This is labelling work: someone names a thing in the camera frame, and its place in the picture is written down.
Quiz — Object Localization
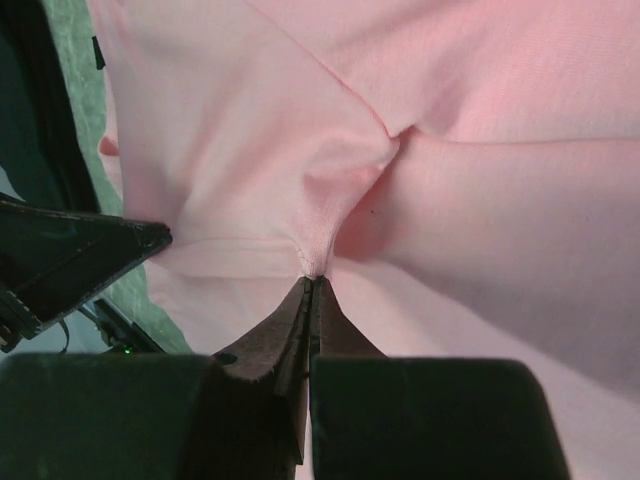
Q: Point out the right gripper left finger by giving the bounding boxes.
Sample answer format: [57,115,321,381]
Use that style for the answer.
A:
[214,277,313,465]

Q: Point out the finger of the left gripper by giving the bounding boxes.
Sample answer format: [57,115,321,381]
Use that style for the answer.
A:
[1,195,172,353]

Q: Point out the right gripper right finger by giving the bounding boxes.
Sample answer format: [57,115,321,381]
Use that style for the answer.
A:
[309,277,386,360]

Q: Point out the pink t shirt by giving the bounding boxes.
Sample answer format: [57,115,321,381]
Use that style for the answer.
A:
[88,1,639,479]

